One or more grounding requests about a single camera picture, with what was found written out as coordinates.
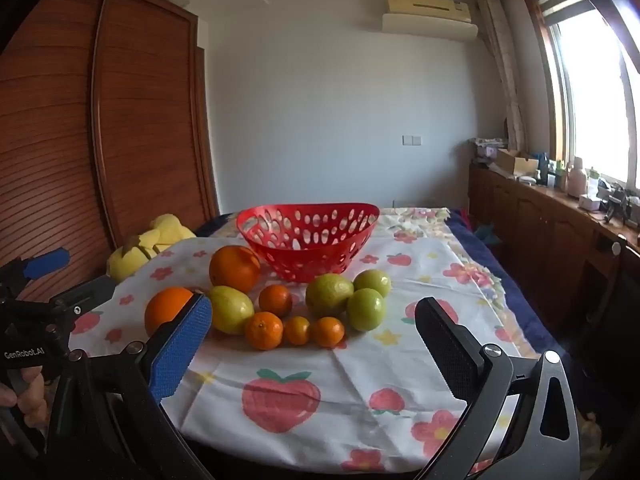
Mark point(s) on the wall air conditioner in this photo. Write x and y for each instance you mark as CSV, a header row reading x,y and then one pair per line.
x,y
425,22

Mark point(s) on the large green lime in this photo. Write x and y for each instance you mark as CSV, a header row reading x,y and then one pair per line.
x,y
329,295

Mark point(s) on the wooden wardrobe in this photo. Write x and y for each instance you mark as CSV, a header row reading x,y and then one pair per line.
x,y
145,110

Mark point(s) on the patterned beige curtain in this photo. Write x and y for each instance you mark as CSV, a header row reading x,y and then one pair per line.
x,y
505,70

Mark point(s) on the red perforated plastic basket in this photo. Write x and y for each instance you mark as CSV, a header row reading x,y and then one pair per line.
x,y
300,267

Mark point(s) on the white wall switch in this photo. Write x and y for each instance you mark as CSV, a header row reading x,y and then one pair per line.
x,y
411,140

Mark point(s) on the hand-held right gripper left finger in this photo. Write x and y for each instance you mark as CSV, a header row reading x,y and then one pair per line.
x,y
180,347

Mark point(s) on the wooden framed window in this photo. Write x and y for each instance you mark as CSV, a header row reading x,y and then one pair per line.
x,y
595,100

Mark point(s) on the strawberry print white cloth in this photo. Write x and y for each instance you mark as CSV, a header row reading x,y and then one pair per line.
x,y
350,375

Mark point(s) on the small white box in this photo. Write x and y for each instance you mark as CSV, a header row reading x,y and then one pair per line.
x,y
589,203

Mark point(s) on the yellow plush toy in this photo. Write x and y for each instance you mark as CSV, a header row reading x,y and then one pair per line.
x,y
167,230

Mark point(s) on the large orange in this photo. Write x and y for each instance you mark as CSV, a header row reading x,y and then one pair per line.
x,y
165,310
235,267

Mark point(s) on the open cardboard box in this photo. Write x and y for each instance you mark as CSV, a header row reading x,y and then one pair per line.
x,y
517,164

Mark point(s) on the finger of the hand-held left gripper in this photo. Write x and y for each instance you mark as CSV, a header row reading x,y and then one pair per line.
x,y
90,292
45,263

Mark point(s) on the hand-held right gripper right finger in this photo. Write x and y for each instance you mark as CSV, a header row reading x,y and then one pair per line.
x,y
445,355

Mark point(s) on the small tangerine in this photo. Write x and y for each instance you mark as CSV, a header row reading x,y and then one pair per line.
x,y
297,330

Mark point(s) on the pile of folded items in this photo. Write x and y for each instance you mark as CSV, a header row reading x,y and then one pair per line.
x,y
485,150

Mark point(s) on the wooden sideboard cabinet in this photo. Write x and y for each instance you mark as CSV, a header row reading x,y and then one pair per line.
x,y
540,225

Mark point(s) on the person's left hand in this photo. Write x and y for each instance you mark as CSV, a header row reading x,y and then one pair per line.
x,y
32,395

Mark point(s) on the white kettle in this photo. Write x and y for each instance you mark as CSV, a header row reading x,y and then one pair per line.
x,y
577,177

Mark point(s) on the green apple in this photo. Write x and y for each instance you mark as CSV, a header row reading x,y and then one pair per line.
x,y
232,310

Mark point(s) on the black tripod device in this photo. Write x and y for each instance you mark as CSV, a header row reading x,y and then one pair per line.
x,y
616,202

